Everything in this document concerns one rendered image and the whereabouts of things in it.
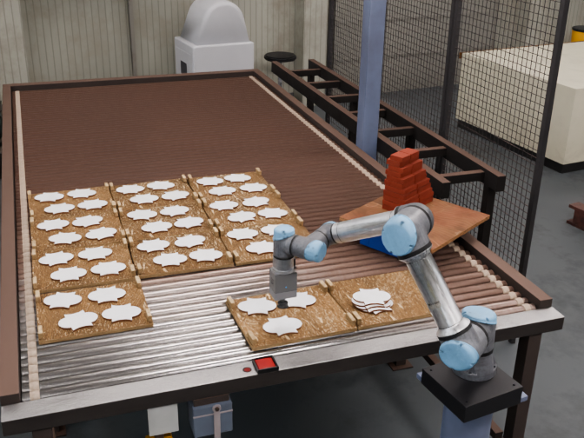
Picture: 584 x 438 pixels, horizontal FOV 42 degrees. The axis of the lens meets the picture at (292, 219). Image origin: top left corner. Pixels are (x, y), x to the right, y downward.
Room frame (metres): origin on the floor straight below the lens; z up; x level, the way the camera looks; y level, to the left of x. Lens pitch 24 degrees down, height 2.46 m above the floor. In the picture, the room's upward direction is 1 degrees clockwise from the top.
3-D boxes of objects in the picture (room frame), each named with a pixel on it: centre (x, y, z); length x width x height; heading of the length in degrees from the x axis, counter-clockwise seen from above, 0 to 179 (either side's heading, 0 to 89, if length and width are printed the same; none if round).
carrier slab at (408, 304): (2.68, -0.39, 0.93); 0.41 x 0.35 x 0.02; 110
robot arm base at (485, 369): (2.19, -0.63, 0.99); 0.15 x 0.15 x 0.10
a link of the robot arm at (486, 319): (2.18, -0.62, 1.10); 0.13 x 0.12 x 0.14; 149
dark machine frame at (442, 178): (5.17, -0.47, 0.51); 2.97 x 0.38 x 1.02; 19
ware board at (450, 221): (3.24, -0.57, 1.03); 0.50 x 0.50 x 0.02; 49
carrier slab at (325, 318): (2.53, 0.00, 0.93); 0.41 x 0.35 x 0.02; 111
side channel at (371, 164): (4.55, -0.35, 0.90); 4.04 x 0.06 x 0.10; 19
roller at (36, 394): (2.34, -0.06, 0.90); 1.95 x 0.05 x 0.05; 109
